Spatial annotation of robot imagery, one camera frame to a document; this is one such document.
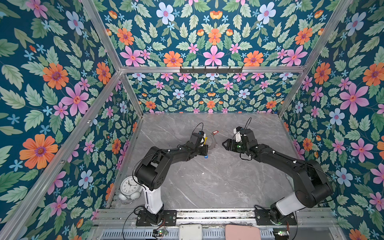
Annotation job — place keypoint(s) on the right small circuit board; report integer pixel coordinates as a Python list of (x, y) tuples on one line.
[(281, 234)]

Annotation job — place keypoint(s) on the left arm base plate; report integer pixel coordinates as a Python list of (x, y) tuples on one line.
[(165, 217)]

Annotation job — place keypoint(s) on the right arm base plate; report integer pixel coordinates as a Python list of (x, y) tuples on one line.
[(267, 217)]

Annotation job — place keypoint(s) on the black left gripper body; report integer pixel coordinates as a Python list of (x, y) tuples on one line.
[(197, 150)]

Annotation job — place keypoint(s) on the black wall hook rack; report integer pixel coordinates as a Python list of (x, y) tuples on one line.
[(210, 70)]

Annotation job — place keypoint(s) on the silver metal keyring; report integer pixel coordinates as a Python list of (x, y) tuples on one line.
[(211, 141)]

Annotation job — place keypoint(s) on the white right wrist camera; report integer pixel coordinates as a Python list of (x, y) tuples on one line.
[(237, 134)]

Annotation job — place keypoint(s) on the small green circuit board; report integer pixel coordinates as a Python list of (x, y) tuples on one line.
[(159, 233)]

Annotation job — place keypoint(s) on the white plastic box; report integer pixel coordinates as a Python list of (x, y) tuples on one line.
[(191, 232)]

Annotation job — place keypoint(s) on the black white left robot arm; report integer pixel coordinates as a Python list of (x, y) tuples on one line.
[(152, 171)]

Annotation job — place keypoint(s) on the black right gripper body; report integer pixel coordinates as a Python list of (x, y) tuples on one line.
[(239, 147)]

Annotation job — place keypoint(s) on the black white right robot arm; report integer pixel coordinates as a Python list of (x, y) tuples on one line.
[(310, 183)]

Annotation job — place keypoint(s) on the pink plastic box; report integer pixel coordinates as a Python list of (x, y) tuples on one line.
[(237, 232)]

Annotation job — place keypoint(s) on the white alarm clock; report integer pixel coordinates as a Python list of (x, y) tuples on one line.
[(130, 189)]

